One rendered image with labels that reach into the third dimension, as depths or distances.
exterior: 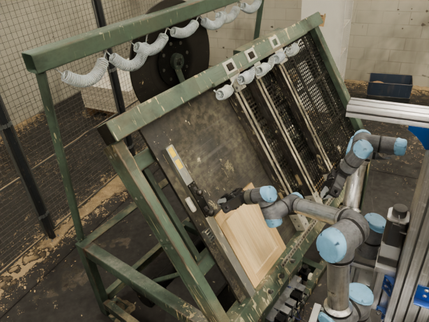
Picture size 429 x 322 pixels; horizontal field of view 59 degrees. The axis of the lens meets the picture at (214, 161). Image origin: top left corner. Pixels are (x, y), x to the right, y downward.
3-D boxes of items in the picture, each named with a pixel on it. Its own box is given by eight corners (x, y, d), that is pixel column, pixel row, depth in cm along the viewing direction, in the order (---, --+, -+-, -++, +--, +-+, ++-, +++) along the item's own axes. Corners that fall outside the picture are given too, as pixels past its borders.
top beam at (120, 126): (106, 147, 173) (117, 142, 166) (95, 128, 171) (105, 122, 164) (313, 27, 315) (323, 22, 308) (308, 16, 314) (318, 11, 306)
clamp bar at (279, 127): (310, 213, 264) (341, 209, 247) (232, 58, 241) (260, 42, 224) (316, 205, 271) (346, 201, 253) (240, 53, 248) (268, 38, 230)
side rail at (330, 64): (355, 147, 336) (367, 145, 328) (303, 33, 315) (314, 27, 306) (359, 144, 341) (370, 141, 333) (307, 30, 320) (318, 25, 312)
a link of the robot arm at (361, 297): (376, 311, 170) (381, 291, 163) (357, 328, 164) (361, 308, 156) (353, 293, 178) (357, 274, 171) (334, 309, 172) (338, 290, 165)
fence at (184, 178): (246, 297, 211) (251, 298, 208) (161, 150, 193) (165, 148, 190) (250, 291, 214) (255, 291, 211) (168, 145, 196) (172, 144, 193)
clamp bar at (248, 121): (295, 232, 250) (326, 230, 232) (210, 69, 226) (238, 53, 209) (302, 223, 256) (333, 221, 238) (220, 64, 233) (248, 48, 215)
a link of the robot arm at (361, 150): (375, 143, 162) (373, 154, 156) (361, 160, 169) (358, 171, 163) (359, 134, 163) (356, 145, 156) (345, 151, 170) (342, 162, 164)
